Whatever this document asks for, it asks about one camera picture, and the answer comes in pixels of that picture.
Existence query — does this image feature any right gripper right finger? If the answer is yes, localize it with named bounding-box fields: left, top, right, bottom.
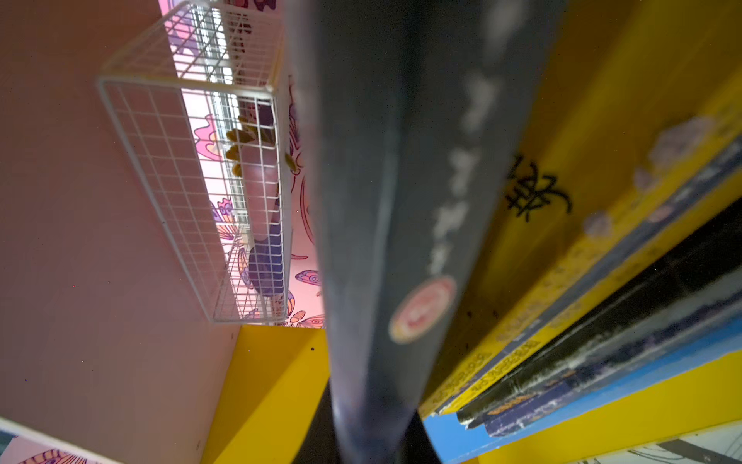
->
left=399, top=413, right=442, bottom=464

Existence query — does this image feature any black book orange title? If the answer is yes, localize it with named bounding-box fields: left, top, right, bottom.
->
left=456, top=201, right=741, bottom=429

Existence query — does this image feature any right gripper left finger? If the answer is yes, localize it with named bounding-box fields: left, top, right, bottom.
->
left=292, top=383, right=339, bottom=464

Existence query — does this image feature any yellow cartoon book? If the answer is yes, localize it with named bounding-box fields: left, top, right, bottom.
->
left=419, top=1, right=741, bottom=417

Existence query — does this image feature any yellow pink blue bookshelf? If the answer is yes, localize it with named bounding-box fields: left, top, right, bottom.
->
left=0, top=0, right=742, bottom=464

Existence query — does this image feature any black wolf eye book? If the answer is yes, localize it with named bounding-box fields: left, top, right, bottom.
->
left=285, top=1, right=566, bottom=463

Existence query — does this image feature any white wire basket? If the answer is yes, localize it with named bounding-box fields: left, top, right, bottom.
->
left=99, top=1, right=293, bottom=325

